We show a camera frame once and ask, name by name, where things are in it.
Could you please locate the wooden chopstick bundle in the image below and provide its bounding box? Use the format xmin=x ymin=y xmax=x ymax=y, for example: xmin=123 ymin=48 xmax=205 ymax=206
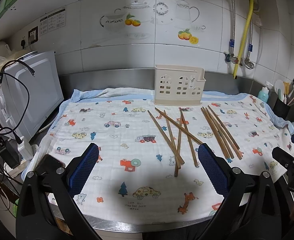
xmin=207 ymin=105 xmax=240 ymax=150
xmin=208 ymin=110 xmax=243 ymax=160
xmin=202 ymin=107 xmax=234 ymax=160
xmin=201 ymin=107 xmax=230 ymax=159

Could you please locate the teal soap bottle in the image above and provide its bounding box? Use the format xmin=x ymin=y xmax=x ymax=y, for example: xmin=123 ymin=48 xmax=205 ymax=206
xmin=257 ymin=81 xmax=273 ymax=103

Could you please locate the black power cable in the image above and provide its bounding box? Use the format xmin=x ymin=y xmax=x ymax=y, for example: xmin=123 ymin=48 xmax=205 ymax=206
xmin=0 ymin=59 xmax=36 ymax=210

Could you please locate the cartoon print white cloth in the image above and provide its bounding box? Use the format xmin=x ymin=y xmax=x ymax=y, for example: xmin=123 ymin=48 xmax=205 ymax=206
xmin=28 ymin=88 xmax=294 ymax=224

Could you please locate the wall power socket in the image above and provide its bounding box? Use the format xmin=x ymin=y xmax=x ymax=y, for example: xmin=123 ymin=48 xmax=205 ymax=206
xmin=28 ymin=26 xmax=38 ymax=44

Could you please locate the black utensil cup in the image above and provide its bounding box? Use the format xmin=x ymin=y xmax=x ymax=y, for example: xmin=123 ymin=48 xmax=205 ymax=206
xmin=273 ymin=98 xmax=290 ymax=119

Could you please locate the braided steel hose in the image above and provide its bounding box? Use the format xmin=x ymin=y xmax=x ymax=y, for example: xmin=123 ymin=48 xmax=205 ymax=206
xmin=223 ymin=0 xmax=240 ymax=65
xmin=244 ymin=24 xmax=255 ymax=70

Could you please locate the right braided steel hose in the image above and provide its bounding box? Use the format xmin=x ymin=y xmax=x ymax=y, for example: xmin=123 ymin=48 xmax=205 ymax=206
xmin=244 ymin=24 xmax=255 ymax=70

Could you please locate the white spatula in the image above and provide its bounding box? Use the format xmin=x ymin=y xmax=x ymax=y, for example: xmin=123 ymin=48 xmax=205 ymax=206
xmin=274 ymin=80 xmax=285 ymax=100

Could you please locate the left braided steel hose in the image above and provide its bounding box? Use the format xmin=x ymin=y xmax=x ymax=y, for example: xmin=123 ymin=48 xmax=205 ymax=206
xmin=223 ymin=0 xmax=240 ymax=65

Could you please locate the white microwave oven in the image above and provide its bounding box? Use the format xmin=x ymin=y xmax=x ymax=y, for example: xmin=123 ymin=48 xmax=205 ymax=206
xmin=0 ymin=51 xmax=63 ymax=140

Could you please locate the yellow gas hose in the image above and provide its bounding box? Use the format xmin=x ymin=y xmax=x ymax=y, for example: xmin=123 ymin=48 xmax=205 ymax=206
xmin=232 ymin=0 xmax=255 ymax=79

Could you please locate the cream plastic utensil holder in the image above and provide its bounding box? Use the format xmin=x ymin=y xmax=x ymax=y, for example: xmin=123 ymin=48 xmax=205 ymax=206
xmin=154 ymin=64 xmax=206 ymax=106

